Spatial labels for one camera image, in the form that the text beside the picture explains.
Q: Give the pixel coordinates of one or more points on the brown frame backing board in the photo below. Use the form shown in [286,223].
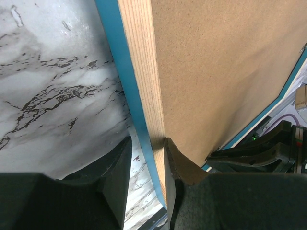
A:
[221,63]

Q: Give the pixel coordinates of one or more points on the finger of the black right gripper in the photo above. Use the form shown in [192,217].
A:
[275,159]
[279,134]

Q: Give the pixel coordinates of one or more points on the wooden picture frame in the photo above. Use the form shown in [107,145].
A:
[129,28]

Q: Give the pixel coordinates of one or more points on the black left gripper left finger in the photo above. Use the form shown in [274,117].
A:
[92,198]

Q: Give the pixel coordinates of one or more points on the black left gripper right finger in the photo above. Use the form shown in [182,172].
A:
[198,200]

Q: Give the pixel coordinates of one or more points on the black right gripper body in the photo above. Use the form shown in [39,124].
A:
[298,149]

